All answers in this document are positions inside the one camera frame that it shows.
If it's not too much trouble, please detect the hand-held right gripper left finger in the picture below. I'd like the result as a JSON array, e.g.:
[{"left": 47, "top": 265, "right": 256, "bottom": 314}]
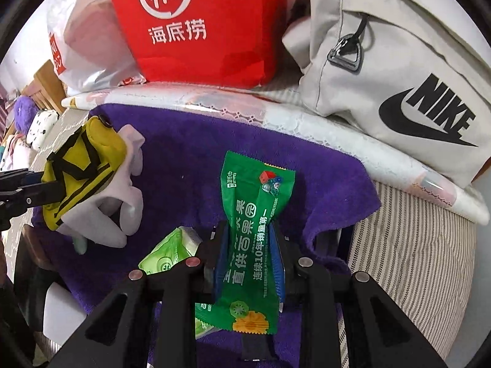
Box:
[{"left": 46, "top": 220, "right": 231, "bottom": 368}]

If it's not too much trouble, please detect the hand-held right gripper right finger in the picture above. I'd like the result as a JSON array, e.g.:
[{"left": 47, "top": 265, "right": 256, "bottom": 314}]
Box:
[{"left": 269, "top": 222, "right": 449, "bottom": 368}]

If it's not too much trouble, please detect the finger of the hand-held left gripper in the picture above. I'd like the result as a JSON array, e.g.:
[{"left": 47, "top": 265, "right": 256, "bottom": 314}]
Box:
[
  {"left": 0, "top": 182, "right": 65, "bottom": 217},
  {"left": 0, "top": 169, "right": 41, "bottom": 188}
]

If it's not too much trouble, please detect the yellow pouch with black straps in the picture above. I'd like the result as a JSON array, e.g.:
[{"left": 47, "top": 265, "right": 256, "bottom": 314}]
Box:
[{"left": 41, "top": 117, "right": 127, "bottom": 231}]

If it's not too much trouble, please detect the green snack packet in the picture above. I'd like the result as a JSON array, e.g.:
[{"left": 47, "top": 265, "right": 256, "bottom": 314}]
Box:
[{"left": 195, "top": 150, "right": 298, "bottom": 335}]

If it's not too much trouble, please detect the pale soft toy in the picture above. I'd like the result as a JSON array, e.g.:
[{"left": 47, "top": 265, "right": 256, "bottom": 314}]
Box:
[{"left": 61, "top": 125, "right": 145, "bottom": 255}]

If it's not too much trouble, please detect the green tissue packet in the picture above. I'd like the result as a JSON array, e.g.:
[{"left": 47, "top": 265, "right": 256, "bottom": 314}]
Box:
[{"left": 138, "top": 227, "right": 215, "bottom": 340}]

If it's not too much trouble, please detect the white spotted plush toy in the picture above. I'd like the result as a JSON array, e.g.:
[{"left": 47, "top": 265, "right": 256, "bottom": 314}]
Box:
[{"left": 27, "top": 109, "right": 58, "bottom": 149}]

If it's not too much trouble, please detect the purple plush toy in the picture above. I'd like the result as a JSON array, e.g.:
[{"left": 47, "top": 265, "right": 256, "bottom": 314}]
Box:
[{"left": 13, "top": 97, "right": 38, "bottom": 139}]

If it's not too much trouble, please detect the brown cardboard box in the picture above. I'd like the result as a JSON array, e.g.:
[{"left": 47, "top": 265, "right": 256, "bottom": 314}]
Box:
[{"left": 33, "top": 59, "right": 68, "bottom": 113}]

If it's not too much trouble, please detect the purple towel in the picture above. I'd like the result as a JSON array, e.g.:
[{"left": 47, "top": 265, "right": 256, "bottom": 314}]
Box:
[{"left": 31, "top": 103, "right": 382, "bottom": 368}]

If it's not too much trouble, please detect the white box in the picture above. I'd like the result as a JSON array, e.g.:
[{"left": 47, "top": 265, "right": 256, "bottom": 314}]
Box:
[{"left": 44, "top": 284, "right": 79, "bottom": 353}]

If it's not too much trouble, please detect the white lace cloth roll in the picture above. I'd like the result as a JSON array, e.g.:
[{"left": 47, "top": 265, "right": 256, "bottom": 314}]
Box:
[{"left": 61, "top": 82, "right": 491, "bottom": 225}]

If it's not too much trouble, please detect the white plastic bag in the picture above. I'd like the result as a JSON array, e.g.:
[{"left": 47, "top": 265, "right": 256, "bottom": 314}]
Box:
[{"left": 46, "top": 0, "right": 148, "bottom": 96}]

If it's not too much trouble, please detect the red paper bag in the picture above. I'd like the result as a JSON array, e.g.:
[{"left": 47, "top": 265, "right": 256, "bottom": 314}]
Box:
[{"left": 102, "top": 0, "right": 289, "bottom": 89}]

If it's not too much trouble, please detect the beige sports bag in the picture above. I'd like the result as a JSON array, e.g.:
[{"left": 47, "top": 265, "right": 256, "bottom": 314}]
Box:
[{"left": 282, "top": 0, "right": 491, "bottom": 190}]

